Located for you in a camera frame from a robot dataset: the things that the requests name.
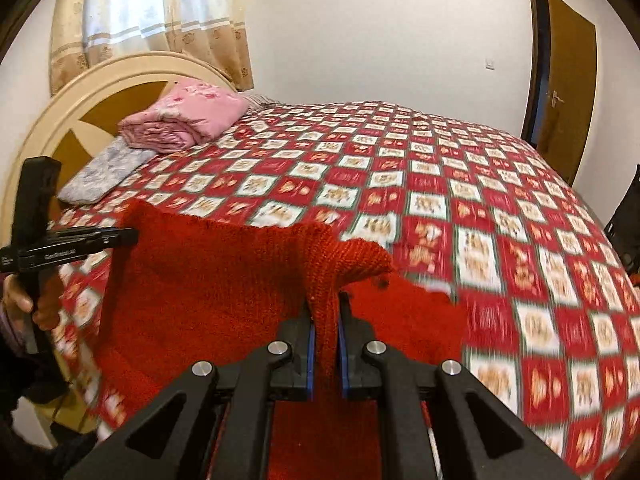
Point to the beige floral curtain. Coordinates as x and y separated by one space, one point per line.
150 10

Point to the person's left hand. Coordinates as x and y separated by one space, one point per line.
47 305

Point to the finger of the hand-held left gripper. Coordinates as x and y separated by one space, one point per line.
110 237

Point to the brown wooden door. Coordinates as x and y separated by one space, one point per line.
570 85

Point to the person's left forearm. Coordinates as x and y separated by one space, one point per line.
30 375

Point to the cream wooden headboard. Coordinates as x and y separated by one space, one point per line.
75 100

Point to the red knitted sweater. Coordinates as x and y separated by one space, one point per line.
210 280

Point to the red checkered printed blanket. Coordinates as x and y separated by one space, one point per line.
450 185

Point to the striped pillow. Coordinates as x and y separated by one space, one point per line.
257 100

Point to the pink folded quilt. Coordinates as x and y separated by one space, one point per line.
185 115

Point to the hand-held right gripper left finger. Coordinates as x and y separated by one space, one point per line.
310 360

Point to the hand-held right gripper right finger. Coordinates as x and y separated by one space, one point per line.
342 360

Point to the dark door frame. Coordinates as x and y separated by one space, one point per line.
535 60

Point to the white wall switch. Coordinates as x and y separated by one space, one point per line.
490 63

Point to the grey floral pillow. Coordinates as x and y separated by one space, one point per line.
100 175

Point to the black bag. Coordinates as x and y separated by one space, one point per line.
625 225

